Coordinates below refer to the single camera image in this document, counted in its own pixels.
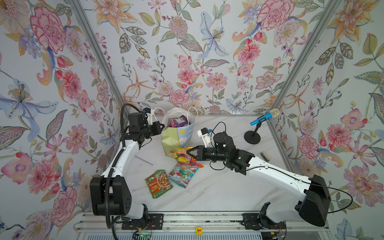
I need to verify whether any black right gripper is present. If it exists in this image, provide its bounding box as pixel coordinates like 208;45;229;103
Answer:
186;146;229;165

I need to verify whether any orange Fox's fruits packet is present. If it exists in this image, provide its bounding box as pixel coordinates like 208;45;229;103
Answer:
170;147;204;168

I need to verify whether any teal Fox's candy packet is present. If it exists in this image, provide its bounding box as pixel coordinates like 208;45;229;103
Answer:
168;162;201;188

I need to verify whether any purple Fox's candy packet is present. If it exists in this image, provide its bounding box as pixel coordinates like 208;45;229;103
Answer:
171;115;189;128

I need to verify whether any landscape print paper bag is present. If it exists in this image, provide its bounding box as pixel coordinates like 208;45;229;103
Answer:
161;107;199;157

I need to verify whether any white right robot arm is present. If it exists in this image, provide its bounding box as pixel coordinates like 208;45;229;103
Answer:
187;132;331;230

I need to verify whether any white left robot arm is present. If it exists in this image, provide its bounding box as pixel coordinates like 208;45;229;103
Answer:
90;108;165;229

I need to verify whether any green orange snack packet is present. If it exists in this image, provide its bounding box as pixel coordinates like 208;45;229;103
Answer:
145;170;173;199

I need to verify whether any blue toy microphone on stand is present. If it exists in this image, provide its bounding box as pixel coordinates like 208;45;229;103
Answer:
244;109;281;145

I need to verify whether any yellow tag with letter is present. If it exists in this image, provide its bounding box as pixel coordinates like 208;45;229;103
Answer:
195;227;203;236

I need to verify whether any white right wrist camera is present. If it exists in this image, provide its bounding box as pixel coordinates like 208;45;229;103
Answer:
197;128;214;148

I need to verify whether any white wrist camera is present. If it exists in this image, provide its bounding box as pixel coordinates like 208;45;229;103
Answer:
197;128;214;148
143;108;157;125

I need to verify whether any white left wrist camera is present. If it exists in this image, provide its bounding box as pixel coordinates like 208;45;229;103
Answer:
143;108;157;125

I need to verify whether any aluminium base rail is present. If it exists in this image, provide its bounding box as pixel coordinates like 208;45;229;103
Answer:
74;211;331;235

